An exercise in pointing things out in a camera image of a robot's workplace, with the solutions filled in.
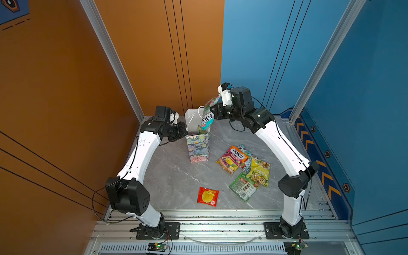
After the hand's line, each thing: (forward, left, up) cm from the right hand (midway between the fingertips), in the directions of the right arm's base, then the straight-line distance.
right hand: (212, 107), depth 72 cm
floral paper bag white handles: (-6, +7, -17) cm, 20 cm away
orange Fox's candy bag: (-7, -11, -35) cm, 38 cm away
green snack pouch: (-22, -18, -39) cm, 48 cm away
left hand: (-2, +12, -13) cm, 18 cm away
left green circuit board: (-49, +25, -40) cm, 68 cm away
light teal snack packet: (-9, -21, -36) cm, 43 cm away
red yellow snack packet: (-27, +2, -38) cm, 46 cm away
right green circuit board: (-48, -37, -41) cm, 73 cm away
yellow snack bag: (-14, -27, -35) cm, 47 cm away
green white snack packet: (+8, +8, -25) cm, 27 cm away
